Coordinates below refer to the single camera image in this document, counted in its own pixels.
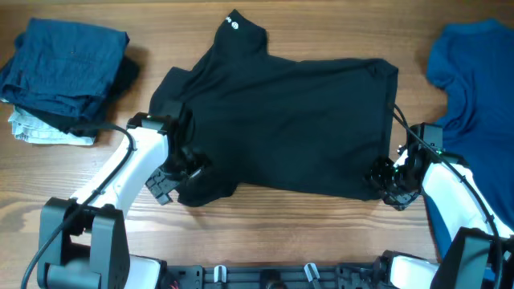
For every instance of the blue t-shirt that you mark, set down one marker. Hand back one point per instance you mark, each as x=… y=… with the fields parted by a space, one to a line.
x=473 y=64

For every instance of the folded navy blue garment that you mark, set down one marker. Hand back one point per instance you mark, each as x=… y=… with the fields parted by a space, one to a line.
x=64 y=68

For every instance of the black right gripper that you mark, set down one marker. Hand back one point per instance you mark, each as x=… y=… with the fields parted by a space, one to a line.
x=377 y=172

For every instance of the black t-shirt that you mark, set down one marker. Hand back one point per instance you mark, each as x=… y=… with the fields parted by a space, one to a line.
x=313 y=126

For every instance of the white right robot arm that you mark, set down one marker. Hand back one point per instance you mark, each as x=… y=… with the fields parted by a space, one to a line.
x=477 y=246

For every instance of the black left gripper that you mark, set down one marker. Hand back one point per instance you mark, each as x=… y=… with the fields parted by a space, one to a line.
x=161 y=183

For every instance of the folded black garment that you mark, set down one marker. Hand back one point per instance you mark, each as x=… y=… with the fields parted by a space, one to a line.
x=125 y=77

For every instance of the folded light grey garment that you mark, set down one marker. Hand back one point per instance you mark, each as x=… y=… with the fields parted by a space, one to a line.
x=29 y=128

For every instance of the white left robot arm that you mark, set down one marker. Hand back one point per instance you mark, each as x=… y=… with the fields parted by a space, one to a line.
x=82 y=239

